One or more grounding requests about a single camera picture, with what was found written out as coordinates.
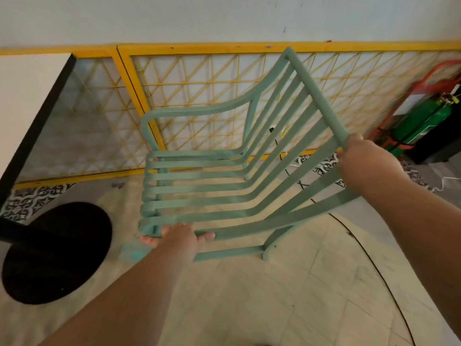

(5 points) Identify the black round table base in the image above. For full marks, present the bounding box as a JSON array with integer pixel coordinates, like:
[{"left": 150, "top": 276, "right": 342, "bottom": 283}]
[{"left": 0, "top": 202, "right": 113, "bottom": 305}]

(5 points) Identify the person's right hand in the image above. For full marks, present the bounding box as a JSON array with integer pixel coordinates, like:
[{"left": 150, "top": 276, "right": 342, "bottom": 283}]
[{"left": 337, "top": 133, "right": 411, "bottom": 198}]

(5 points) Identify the person's right forearm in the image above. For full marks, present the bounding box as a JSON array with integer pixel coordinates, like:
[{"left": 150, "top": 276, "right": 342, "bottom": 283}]
[{"left": 360, "top": 176, "right": 461, "bottom": 339}]

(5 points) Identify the green gas cylinder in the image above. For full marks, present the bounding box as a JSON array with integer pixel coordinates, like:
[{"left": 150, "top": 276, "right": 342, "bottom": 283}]
[{"left": 387, "top": 93, "right": 460, "bottom": 157}]

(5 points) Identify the person's left hand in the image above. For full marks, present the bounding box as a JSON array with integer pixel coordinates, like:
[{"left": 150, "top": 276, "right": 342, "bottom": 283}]
[{"left": 140, "top": 223, "right": 216, "bottom": 263}]

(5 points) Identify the person's left forearm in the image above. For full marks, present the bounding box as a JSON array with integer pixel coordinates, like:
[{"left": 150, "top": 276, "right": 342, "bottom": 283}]
[{"left": 38, "top": 245, "right": 197, "bottom": 346}]

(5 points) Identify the black cable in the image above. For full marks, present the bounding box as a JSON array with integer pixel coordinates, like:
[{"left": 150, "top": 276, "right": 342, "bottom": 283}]
[{"left": 270, "top": 128, "right": 417, "bottom": 346}]

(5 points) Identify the black box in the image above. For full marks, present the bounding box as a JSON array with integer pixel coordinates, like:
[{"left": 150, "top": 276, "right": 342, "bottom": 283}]
[{"left": 409, "top": 86, "right": 461, "bottom": 165}]

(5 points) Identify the red hand truck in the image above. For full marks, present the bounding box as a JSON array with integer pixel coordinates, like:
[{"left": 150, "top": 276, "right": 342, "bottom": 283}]
[{"left": 367, "top": 60, "right": 461, "bottom": 150}]

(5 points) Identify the yellow lattice fence panel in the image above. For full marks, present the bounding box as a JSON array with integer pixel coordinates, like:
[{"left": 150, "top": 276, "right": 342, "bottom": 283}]
[
  {"left": 117, "top": 41, "right": 461, "bottom": 162},
  {"left": 0, "top": 46, "right": 159, "bottom": 191}
]

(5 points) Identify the green slatted metal chair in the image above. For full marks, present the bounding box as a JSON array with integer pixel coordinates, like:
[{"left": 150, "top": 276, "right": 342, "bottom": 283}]
[{"left": 138, "top": 47, "right": 361, "bottom": 263}]

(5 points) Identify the white table with black edge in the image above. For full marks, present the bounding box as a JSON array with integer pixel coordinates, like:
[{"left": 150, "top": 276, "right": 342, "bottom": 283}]
[{"left": 0, "top": 53, "right": 77, "bottom": 209}]

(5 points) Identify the white cable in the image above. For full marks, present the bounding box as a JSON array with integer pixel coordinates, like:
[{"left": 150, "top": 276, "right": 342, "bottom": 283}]
[{"left": 432, "top": 176, "right": 461, "bottom": 192}]

